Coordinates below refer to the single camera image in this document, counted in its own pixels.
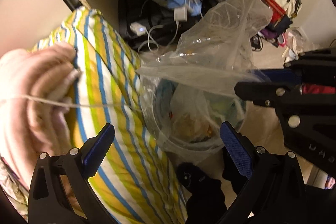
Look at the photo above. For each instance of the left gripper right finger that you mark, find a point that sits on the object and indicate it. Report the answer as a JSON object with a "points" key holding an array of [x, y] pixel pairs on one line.
{"points": [[273, 182]]}

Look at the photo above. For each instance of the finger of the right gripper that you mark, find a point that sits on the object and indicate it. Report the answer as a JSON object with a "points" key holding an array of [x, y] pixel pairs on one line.
{"points": [[313, 67], [267, 94]]}

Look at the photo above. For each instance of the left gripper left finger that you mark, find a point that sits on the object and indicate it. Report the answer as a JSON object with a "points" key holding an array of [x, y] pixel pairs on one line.
{"points": [[48, 202]]}

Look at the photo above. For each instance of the clear plastic bag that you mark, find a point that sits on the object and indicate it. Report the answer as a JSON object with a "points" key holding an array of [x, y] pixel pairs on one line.
{"points": [[215, 54]]}

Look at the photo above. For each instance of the plastic bag with food scraps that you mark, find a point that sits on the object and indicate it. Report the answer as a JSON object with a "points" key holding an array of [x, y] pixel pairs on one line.
{"points": [[191, 120]]}

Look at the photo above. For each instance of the trash bin with liner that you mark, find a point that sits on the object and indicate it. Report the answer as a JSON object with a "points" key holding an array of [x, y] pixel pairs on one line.
{"points": [[156, 95]]}

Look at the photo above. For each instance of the red white tote bag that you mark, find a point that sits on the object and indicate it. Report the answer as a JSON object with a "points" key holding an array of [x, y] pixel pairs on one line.
{"points": [[283, 9]]}

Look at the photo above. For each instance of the striped yellow blue bedding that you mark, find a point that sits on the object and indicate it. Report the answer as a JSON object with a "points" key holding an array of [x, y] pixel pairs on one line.
{"points": [[136, 181]]}

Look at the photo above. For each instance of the pink pillow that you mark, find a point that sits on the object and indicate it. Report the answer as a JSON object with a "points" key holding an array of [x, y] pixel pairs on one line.
{"points": [[29, 127]]}

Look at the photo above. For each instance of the white charger plug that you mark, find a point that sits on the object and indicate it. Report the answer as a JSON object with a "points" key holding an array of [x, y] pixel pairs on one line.
{"points": [[180, 14]]}

